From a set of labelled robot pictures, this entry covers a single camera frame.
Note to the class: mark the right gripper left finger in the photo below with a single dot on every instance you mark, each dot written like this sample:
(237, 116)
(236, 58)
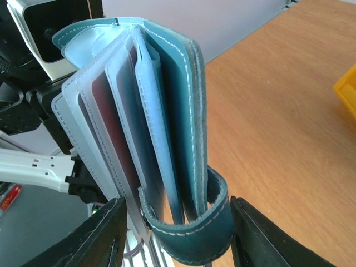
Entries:
(99, 241)

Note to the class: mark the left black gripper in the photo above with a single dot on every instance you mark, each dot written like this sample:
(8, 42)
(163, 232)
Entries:
(26, 97)

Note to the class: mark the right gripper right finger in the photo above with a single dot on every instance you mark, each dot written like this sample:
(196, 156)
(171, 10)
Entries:
(259, 242)

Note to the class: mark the red credit card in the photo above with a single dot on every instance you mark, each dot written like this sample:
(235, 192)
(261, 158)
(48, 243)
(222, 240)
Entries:
(9, 197)

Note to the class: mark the blue card holder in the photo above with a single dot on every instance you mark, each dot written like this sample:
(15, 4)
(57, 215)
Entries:
(197, 226)

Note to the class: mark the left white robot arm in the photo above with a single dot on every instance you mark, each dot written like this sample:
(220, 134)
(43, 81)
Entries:
(66, 173)

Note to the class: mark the dark red card in sleeve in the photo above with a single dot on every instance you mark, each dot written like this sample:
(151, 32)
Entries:
(108, 90)

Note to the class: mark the single yellow bin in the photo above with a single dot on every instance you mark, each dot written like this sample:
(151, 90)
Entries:
(345, 89)

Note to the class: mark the aluminium rail base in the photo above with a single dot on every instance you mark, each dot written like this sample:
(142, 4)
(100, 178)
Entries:
(138, 253)

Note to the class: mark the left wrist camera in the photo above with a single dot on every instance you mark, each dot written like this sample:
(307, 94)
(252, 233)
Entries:
(38, 21)

